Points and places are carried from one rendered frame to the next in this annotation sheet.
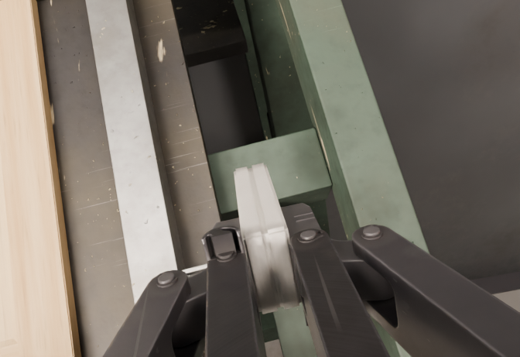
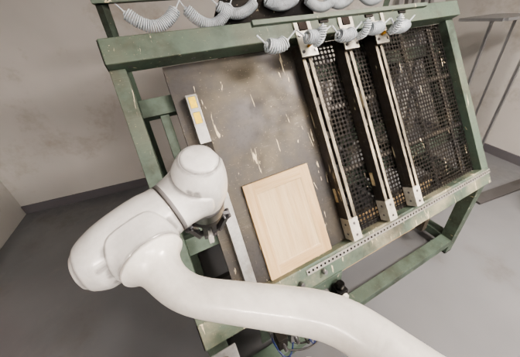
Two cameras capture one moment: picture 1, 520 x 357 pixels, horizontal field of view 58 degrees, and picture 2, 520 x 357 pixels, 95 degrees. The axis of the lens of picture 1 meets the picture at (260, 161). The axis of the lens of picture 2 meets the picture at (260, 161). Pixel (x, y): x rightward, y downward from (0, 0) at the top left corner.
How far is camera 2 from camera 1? 0.62 m
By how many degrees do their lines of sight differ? 24
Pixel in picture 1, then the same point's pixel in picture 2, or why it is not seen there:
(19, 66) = (270, 259)
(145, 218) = (232, 225)
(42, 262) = (254, 211)
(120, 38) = (245, 271)
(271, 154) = (202, 246)
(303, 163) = (193, 245)
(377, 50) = (146, 307)
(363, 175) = not seen: hidden behind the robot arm
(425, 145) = not seen: hidden behind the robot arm
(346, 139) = (184, 253)
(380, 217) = not seen: hidden behind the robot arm
